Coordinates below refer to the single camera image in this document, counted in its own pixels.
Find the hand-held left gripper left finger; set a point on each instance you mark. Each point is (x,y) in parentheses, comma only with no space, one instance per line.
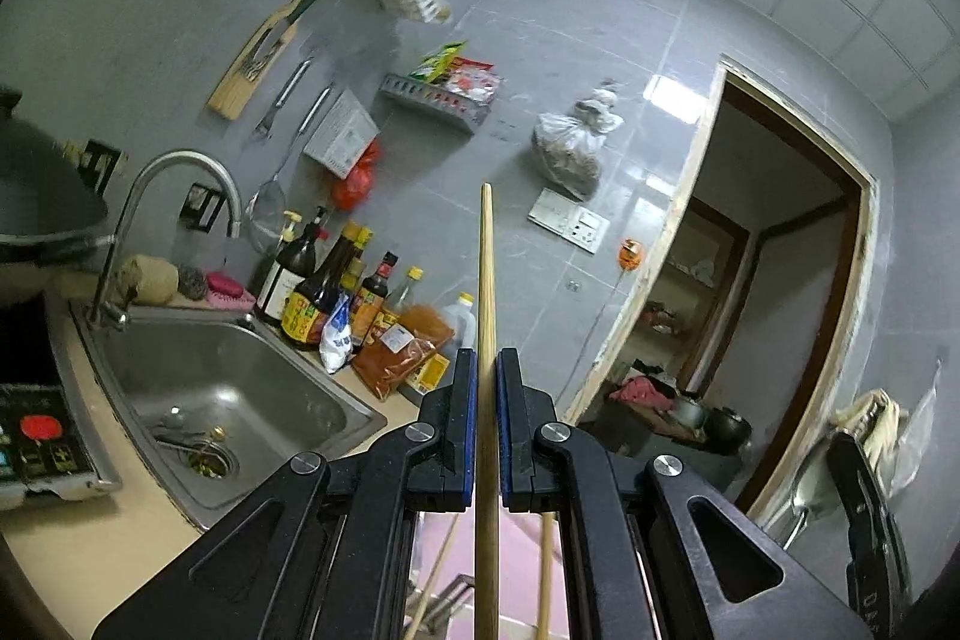
(469,430)

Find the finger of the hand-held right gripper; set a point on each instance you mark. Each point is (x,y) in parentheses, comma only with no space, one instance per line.
(859,490)

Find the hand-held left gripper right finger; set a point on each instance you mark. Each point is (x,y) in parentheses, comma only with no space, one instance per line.
(508,430)

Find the metal spoon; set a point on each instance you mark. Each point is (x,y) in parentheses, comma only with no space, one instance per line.
(806,490)

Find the wooden chopstick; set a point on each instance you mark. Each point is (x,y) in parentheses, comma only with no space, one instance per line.
(545,572)
(435,569)
(487,310)

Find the metal fork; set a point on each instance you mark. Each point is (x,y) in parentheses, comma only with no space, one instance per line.
(454,599)

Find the translucent plastic bag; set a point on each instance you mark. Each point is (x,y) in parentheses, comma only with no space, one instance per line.
(921,430)

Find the orange spice bag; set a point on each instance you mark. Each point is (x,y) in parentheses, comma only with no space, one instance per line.
(401,351)

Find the plastic oil jug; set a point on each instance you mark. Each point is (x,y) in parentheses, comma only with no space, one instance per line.
(459,325)

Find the pink rag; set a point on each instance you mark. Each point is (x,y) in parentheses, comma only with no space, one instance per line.
(641,392)

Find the clear yellow cap bottle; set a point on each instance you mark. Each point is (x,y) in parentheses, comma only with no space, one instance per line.
(407,291)

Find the white salt bag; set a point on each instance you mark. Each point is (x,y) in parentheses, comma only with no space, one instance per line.
(337,336)

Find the red cap sauce bottle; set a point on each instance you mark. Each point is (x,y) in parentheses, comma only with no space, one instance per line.
(373,299)

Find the metal pot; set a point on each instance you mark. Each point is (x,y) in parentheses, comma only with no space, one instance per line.
(690,413)

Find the large soy sauce bottle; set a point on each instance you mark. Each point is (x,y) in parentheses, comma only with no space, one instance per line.
(315,302)

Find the yellow cap sauce bottle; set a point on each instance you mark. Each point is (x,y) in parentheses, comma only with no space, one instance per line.
(361,246)

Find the dark pump bottle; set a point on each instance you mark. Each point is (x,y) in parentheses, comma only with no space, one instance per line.
(289,269)

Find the steel sink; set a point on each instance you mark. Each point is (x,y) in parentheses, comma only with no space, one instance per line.
(225,400)

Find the red plastic bag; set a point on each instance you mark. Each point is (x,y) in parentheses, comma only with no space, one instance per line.
(356,181)

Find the pink brush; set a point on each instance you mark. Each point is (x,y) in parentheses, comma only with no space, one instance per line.
(229,289)

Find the clear plastic bag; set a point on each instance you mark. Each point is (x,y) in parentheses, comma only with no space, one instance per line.
(574,145)

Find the metal strainer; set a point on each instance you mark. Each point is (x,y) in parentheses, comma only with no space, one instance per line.
(266,212)

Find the steel scrubber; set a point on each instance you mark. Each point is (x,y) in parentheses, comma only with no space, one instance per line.
(192,281)

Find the white plastic basket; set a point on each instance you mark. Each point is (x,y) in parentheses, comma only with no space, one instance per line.
(341,134)

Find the red seasoning packet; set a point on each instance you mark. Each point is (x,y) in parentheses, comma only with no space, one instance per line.
(474,81)

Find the tan loofah sponge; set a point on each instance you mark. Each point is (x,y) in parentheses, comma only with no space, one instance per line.
(146,280)

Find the green yellow seasoning packet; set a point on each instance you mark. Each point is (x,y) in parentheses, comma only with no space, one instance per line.
(442,61)

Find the steel faucet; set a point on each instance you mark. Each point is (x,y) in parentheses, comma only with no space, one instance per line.
(169,160)

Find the induction cooker control panel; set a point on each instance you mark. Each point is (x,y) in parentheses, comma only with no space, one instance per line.
(37,445)

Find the wooden cutting board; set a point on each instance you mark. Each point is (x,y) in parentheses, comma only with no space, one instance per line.
(259,51)

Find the large black wok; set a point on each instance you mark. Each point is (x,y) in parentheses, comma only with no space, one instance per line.
(37,183)

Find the white wall switch socket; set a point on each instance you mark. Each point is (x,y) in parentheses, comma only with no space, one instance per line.
(568,220)

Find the wooden door frame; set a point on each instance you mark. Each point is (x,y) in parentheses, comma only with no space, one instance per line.
(694,175)

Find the steel wall shelf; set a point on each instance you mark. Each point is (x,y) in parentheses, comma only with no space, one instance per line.
(431,102)

